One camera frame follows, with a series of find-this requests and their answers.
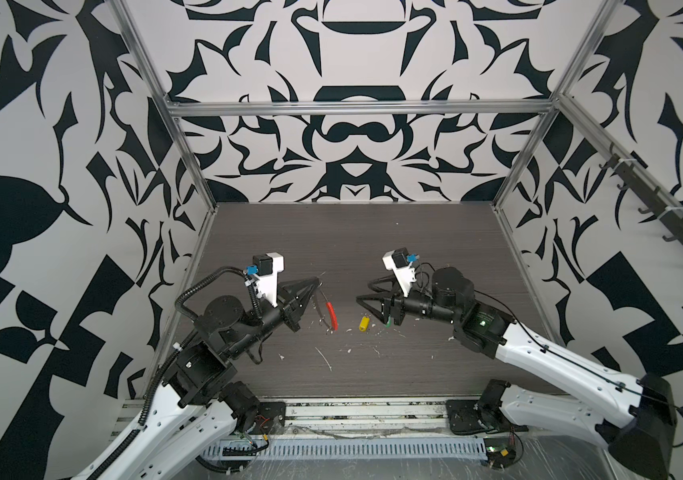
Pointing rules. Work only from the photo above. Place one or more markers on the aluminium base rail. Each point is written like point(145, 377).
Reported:
point(365, 414)

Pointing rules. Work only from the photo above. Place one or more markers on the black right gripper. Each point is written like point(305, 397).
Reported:
point(394, 305)

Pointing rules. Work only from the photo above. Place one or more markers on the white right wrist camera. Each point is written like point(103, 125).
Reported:
point(400, 263)

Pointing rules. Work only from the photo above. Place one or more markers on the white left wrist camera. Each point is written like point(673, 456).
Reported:
point(262, 276)

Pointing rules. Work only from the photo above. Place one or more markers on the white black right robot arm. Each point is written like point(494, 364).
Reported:
point(633, 419)

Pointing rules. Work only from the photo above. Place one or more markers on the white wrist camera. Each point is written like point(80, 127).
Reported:
point(400, 263)
point(262, 276)

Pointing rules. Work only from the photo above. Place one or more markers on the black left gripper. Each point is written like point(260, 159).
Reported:
point(289, 309)

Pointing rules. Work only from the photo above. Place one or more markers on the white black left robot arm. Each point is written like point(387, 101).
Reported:
point(198, 370)

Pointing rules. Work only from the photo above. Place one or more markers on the white slotted cable duct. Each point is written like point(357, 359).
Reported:
point(351, 449)

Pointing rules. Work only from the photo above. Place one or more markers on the grey wall hook rack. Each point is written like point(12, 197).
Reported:
point(657, 203)

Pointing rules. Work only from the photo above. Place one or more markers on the yellow plastic key tag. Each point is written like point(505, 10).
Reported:
point(364, 324)

